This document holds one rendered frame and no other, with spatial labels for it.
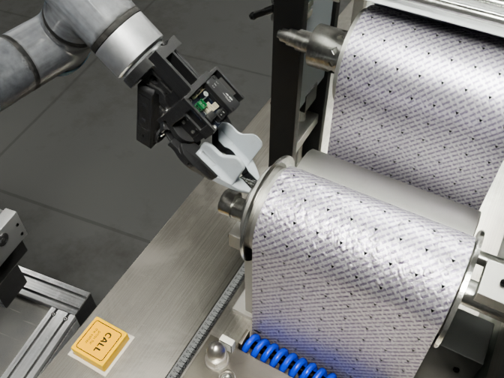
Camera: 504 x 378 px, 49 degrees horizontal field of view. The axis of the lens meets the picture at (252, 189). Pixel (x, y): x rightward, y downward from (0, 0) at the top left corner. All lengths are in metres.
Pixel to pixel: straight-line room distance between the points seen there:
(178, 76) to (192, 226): 0.56
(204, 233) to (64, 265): 1.22
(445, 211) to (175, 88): 0.39
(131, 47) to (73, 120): 2.22
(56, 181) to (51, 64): 1.87
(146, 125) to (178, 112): 0.09
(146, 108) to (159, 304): 0.46
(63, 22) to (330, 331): 0.51
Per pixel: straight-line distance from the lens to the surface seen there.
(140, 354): 1.02
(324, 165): 0.80
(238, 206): 0.81
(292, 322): 0.79
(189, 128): 0.68
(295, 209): 0.65
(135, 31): 0.67
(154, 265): 1.11
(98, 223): 2.38
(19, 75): 0.72
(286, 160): 0.71
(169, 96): 0.69
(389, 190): 0.79
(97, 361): 1.00
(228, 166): 0.69
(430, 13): 0.76
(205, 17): 3.50
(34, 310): 1.96
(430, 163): 0.81
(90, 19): 0.67
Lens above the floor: 1.81
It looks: 48 degrees down
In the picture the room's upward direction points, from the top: straight up
